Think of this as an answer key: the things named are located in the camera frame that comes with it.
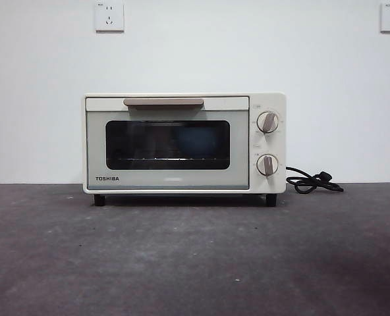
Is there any cream toaster oven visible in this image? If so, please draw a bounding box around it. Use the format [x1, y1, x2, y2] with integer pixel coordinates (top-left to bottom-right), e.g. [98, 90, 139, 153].
[82, 92, 287, 207]

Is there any beige temperature knob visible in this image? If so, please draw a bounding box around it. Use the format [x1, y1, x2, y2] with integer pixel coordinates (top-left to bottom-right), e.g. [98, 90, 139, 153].
[256, 111, 280, 134]

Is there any beige timer knob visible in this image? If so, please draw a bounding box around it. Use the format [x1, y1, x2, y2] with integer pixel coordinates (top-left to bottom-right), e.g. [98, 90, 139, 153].
[256, 153, 279, 177]

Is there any oven door with beige handle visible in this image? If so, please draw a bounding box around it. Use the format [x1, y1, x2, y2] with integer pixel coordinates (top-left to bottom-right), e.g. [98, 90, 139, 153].
[84, 95, 250, 191]

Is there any metal wire oven rack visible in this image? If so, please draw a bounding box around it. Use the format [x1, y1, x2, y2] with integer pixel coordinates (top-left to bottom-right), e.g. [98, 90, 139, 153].
[115, 156, 229, 163]

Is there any blue bowl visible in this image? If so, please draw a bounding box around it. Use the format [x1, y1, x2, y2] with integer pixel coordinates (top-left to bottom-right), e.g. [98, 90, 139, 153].
[175, 128, 215, 157]

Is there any black power cable with plug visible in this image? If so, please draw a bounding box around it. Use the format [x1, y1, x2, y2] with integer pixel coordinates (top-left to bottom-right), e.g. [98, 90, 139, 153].
[285, 165, 345, 194]

